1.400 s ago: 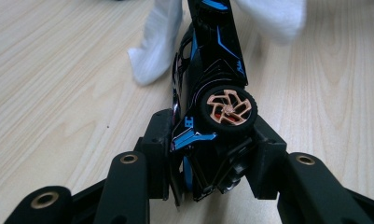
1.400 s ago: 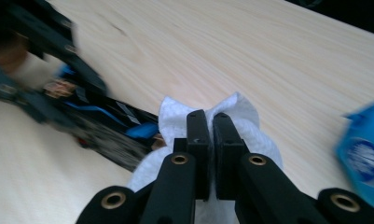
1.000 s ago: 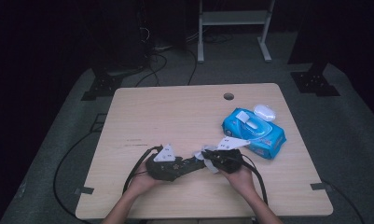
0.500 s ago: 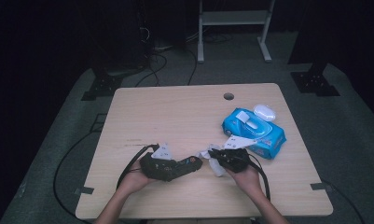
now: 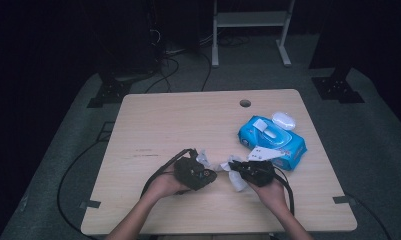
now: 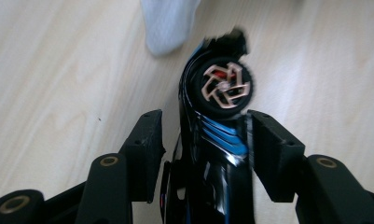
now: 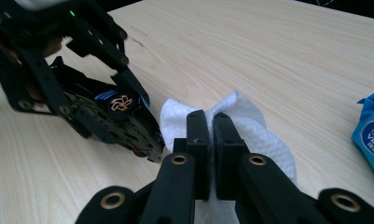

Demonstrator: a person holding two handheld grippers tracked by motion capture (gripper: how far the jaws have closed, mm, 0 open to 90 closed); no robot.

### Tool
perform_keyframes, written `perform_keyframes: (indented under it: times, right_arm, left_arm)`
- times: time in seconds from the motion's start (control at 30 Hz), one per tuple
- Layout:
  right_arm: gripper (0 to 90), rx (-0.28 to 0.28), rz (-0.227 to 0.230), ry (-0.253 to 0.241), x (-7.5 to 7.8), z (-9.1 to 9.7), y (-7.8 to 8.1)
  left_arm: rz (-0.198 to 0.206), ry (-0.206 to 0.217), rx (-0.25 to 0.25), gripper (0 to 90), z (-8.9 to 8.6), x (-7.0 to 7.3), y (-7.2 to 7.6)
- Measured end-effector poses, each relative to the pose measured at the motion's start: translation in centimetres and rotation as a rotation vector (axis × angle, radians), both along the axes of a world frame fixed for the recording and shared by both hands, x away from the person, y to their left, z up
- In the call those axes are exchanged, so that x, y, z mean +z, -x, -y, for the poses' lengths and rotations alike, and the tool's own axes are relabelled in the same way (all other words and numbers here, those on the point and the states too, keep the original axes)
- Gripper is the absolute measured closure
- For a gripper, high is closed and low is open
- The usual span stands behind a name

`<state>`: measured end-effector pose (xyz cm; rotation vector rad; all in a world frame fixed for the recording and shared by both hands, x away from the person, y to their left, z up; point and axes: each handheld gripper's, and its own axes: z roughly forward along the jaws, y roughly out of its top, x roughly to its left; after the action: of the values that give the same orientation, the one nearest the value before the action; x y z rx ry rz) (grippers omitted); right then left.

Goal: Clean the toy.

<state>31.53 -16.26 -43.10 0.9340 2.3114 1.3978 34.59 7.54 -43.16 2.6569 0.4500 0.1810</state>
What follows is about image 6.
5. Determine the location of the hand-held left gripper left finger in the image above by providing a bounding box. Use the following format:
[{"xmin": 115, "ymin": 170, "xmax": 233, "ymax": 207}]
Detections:
[{"xmin": 118, "ymin": 108, "xmax": 167, "ymax": 204}]

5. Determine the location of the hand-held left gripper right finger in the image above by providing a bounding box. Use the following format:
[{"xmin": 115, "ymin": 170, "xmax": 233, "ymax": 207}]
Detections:
[{"xmin": 246, "ymin": 109, "xmax": 308, "ymax": 203}]

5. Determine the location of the white wet wipe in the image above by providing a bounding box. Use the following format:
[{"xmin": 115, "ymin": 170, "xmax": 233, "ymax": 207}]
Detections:
[{"xmin": 140, "ymin": 0, "xmax": 202, "ymax": 57}]

